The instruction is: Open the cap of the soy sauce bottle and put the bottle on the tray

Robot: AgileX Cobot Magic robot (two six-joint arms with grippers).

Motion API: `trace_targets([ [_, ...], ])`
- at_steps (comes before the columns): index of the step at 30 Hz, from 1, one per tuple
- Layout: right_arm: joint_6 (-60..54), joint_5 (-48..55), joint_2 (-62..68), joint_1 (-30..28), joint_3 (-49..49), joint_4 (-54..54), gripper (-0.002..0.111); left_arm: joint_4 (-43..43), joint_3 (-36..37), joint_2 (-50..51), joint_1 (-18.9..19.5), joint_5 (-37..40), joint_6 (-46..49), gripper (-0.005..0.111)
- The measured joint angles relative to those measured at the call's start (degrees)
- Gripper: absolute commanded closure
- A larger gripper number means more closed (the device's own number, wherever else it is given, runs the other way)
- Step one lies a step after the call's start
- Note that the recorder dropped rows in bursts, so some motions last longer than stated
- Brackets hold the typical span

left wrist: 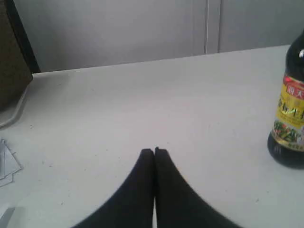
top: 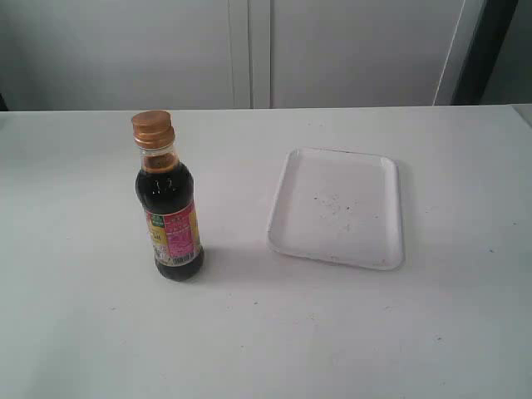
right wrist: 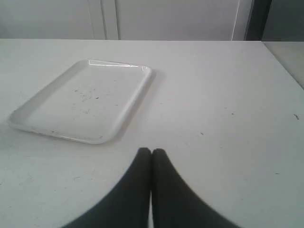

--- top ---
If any dark soy sauce bottle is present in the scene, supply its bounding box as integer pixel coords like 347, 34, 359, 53
131, 111, 204, 282

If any white foam tray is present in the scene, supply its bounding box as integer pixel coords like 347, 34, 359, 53
267, 148, 405, 270

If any dark post at right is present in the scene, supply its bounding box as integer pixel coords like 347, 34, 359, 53
451, 0, 519, 106

